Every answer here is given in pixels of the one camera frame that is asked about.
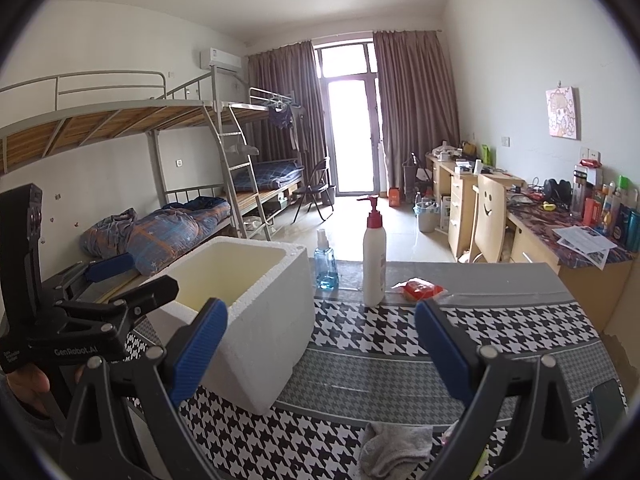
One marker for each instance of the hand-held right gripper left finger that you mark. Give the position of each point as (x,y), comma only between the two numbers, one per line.
(200,350)

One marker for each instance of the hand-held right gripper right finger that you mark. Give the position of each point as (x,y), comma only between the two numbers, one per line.
(440,345)

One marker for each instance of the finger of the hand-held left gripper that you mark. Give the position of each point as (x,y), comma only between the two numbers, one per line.
(150,295)
(107,267)

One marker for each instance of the white foam box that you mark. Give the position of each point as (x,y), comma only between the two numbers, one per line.
(265,320)

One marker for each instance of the grey sock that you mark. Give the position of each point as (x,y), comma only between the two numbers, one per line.
(395,447)

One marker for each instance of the person's left hand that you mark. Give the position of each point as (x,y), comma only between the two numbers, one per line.
(27,385)

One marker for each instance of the red packet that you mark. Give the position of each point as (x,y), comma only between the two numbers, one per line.
(417,290)

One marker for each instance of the blue orange plaid quilt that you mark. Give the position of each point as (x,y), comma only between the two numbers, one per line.
(160,235)

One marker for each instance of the houndstooth tablecloth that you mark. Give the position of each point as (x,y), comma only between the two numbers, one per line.
(375,360)

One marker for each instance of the white pump bottle red cap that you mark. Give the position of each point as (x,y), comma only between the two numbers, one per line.
(374,270)

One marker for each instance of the grey trash bin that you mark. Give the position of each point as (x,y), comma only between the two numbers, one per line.
(427,220)

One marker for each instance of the wooden smiley chair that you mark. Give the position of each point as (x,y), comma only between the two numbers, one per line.
(492,225)

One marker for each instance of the blue spray bottle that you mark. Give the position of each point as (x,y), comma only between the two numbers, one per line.
(326,275)

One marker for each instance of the wooden desk with drawers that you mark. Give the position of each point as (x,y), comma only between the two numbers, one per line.
(457,210)

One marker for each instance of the long grey metal bunk bed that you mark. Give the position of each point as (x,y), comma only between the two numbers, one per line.
(90,120)

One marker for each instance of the orange box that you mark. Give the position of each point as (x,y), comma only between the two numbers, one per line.
(395,197)

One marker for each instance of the wooden desk patterned top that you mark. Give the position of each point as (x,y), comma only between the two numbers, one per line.
(580,280)

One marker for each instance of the blue plaid mattress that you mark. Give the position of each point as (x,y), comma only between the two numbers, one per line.
(270,172)

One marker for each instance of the printed paper sheets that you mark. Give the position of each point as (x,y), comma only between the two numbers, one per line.
(585,245)

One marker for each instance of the dark flat object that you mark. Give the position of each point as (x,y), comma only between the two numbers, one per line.
(607,405)

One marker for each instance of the black headphones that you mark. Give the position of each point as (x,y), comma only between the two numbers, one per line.
(555,191)

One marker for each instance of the green bag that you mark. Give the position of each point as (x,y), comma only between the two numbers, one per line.
(486,154)

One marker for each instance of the black folding chair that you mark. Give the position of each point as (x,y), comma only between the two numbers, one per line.
(317,185)

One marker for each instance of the short grey metal bunk bed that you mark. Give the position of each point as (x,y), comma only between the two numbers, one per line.
(245,110)

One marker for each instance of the row of toiletry bottles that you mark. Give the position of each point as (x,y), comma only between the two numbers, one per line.
(615,215)

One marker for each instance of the dark hanging clothes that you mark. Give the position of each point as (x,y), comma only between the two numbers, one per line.
(280,117)

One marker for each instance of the glass balcony door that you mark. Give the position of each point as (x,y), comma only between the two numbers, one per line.
(352,130)

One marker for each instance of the white air conditioner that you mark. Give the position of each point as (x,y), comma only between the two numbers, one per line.
(220,60)

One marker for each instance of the wide brown curtain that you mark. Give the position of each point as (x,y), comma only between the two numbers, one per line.
(415,105)

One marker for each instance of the narrow brown curtain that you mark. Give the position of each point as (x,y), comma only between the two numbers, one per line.
(282,80)

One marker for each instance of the white double wall outlet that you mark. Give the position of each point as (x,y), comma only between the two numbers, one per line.
(589,153)

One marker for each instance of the pink wall poster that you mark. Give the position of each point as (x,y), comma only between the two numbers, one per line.
(563,112)

